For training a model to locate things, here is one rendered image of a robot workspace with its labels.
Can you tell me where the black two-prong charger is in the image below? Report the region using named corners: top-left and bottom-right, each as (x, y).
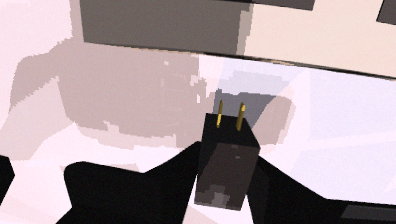
top-left (194, 99), bottom-right (261, 212)

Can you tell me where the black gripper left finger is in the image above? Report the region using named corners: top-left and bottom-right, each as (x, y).
top-left (63, 141), bottom-right (201, 224)

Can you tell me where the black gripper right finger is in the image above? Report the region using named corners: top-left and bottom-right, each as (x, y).
top-left (246, 155), bottom-right (396, 224)

